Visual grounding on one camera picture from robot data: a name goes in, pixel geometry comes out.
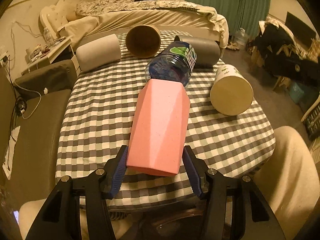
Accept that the blue drink bottle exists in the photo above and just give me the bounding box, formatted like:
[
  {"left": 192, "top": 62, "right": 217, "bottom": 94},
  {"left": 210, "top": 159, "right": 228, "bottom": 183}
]
[{"left": 145, "top": 41, "right": 197, "bottom": 88}]

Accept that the black television screen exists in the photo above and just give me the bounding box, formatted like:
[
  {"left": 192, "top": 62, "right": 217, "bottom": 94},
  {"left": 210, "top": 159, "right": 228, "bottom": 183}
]
[{"left": 285, "top": 12, "right": 316, "bottom": 40}]

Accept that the white nightstand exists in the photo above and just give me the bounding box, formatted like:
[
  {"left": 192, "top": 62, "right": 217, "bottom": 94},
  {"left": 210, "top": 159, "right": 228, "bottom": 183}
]
[{"left": 21, "top": 36, "right": 77, "bottom": 75}]

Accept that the white charging cable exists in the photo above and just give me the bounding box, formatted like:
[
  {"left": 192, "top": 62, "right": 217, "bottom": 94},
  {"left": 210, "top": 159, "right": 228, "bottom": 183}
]
[{"left": 7, "top": 21, "right": 43, "bottom": 120}]

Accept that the dark grey sofa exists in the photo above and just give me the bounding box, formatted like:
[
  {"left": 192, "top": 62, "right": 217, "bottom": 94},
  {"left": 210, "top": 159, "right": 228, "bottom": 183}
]
[{"left": 1, "top": 60, "right": 77, "bottom": 210}]

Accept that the glowing phone screen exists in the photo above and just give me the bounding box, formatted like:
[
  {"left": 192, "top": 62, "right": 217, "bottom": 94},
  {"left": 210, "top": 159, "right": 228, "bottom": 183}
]
[{"left": 13, "top": 211, "right": 19, "bottom": 223}]

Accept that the green curtain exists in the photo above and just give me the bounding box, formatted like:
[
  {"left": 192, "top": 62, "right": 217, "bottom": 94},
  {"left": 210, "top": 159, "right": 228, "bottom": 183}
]
[{"left": 185, "top": 0, "right": 272, "bottom": 41}]

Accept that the clear bottle on nightstand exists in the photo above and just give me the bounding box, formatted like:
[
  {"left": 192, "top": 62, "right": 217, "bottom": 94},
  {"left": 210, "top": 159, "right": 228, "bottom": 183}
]
[{"left": 43, "top": 27, "right": 54, "bottom": 48}]

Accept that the large clear water jug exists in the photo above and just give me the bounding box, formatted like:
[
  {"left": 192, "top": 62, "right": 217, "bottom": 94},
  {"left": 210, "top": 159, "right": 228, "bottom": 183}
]
[{"left": 234, "top": 28, "right": 248, "bottom": 47}]

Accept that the cream tufted headboard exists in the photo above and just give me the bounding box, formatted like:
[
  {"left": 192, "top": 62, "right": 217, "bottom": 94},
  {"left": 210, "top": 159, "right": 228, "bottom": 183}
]
[{"left": 40, "top": 0, "right": 80, "bottom": 39}]

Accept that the floral patterned duvet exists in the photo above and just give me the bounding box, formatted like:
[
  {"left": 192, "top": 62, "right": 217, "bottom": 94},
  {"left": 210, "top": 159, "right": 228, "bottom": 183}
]
[{"left": 75, "top": 0, "right": 198, "bottom": 17}]

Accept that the white printed paper cup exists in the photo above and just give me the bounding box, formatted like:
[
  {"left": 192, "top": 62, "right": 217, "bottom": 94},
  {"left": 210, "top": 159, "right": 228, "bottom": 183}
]
[{"left": 210, "top": 64, "right": 254, "bottom": 116}]

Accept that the brown paper cup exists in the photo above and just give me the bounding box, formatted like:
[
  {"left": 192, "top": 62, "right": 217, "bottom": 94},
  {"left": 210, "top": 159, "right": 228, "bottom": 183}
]
[{"left": 125, "top": 25, "right": 161, "bottom": 59}]

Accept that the wooden chair with clothes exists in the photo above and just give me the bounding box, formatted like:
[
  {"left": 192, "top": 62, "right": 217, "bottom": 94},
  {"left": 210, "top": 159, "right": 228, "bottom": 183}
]
[{"left": 246, "top": 16, "right": 319, "bottom": 89}]

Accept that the bed with beige sheet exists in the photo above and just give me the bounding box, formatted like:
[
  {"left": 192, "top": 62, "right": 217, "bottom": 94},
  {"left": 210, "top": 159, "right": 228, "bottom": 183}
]
[{"left": 57, "top": 0, "right": 229, "bottom": 49}]

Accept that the wall power outlet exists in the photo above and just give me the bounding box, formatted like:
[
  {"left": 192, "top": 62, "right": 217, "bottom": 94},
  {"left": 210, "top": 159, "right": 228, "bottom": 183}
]
[{"left": 0, "top": 51, "right": 8, "bottom": 67}]

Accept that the teal plastic basket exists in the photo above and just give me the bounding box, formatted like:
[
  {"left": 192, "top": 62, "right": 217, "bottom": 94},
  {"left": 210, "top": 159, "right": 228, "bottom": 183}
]
[{"left": 289, "top": 82, "right": 306, "bottom": 104}]

